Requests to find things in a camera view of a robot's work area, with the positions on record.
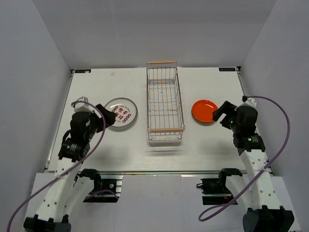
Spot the white plate with red print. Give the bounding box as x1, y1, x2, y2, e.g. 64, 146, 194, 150
104, 98, 138, 128

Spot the orange plate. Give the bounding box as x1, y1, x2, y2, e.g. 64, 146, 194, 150
191, 100, 218, 123

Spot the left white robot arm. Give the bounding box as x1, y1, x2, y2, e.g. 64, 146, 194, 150
23, 101, 116, 232

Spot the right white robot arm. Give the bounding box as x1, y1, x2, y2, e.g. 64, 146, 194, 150
212, 98, 295, 232

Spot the right blue table sticker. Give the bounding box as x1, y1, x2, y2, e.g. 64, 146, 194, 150
219, 67, 236, 72

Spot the blue table sticker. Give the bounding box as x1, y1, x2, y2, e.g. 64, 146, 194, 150
74, 69, 91, 73
219, 67, 236, 72

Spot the left blue table sticker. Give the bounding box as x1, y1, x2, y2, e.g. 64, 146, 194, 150
74, 69, 91, 73

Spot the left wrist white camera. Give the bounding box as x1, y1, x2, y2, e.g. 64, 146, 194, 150
71, 96, 94, 113

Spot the wrist white camera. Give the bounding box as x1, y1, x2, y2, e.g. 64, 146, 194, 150
71, 96, 94, 113
241, 96, 256, 109

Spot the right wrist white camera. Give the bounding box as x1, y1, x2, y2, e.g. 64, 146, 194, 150
241, 96, 256, 109

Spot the metal wire dish rack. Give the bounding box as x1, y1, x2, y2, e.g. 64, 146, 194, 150
146, 61, 185, 143

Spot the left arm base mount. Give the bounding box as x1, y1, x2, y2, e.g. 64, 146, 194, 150
84, 175, 123, 203

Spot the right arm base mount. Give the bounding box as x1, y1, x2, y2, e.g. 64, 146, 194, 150
196, 178, 233, 205

